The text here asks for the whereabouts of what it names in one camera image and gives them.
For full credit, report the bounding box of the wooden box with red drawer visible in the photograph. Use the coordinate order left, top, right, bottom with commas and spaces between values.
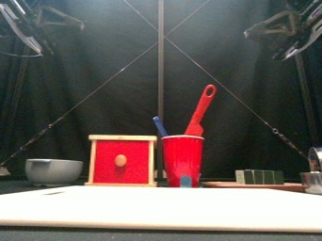
84, 134, 158, 188

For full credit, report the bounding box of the white cutting board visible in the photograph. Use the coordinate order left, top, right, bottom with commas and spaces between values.
0, 185, 322, 233

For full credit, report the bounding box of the curved silver metal handle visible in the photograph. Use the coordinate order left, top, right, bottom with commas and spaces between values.
307, 146, 322, 173

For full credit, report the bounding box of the blue tape piece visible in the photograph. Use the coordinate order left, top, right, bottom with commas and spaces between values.
180, 175, 193, 188

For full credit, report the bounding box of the thin diagonal brace cable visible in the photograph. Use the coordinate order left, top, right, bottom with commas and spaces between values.
120, 0, 311, 160
0, 0, 212, 167

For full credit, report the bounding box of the blue toy utensil handle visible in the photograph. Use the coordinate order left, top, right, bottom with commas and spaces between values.
152, 116, 169, 137

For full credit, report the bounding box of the vertical metal frame pole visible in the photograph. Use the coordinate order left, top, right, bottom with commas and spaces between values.
156, 0, 165, 180

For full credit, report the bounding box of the grey bowl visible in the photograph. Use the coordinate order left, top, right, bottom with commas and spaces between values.
23, 158, 84, 188

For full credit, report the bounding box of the dark side frame strut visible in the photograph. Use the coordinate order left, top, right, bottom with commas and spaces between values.
292, 52, 322, 149
3, 56, 30, 149

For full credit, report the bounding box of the dark green sushi piece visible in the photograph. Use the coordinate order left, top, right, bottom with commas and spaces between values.
233, 169, 256, 185
253, 169, 265, 185
263, 169, 276, 185
273, 169, 285, 185

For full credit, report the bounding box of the silver metal cup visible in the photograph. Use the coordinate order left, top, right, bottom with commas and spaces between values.
297, 170, 322, 195

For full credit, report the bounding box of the pink rectangular plate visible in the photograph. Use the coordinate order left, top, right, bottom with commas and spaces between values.
201, 181, 307, 193

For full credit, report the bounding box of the red plastic cup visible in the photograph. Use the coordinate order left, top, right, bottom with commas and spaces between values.
160, 134, 204, 188

